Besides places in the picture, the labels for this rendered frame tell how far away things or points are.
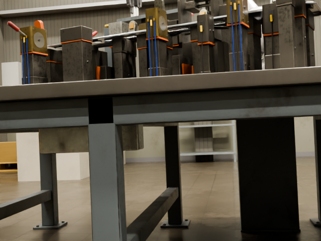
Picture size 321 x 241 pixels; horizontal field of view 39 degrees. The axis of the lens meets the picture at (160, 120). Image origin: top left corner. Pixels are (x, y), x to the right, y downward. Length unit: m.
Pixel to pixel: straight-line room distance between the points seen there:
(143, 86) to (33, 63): 1.08
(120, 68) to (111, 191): 0.95
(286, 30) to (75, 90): 0.66
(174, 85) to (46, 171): 1.81
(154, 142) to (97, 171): 7.03
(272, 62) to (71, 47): 0.90
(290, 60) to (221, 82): 0.35
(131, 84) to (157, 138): 7.08
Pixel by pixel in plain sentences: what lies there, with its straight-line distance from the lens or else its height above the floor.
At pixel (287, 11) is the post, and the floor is 0.90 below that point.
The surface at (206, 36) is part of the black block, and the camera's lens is 1.76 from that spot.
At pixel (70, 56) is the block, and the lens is 2.08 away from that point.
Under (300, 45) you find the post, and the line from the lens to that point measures 1.64.
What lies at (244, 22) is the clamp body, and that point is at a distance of 1.71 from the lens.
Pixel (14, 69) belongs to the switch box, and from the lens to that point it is 9.02.
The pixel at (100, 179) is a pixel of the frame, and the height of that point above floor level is 0.44.
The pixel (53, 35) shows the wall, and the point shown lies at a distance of 8.96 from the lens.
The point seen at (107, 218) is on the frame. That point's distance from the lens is 1.27.
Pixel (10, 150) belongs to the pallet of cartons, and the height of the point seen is 0.33.
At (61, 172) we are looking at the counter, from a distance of 5.79.
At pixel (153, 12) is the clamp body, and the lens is 1.86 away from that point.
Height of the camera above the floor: 0.56
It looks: 1 degrees up
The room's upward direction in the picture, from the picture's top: 3 degrees counter-clockwise
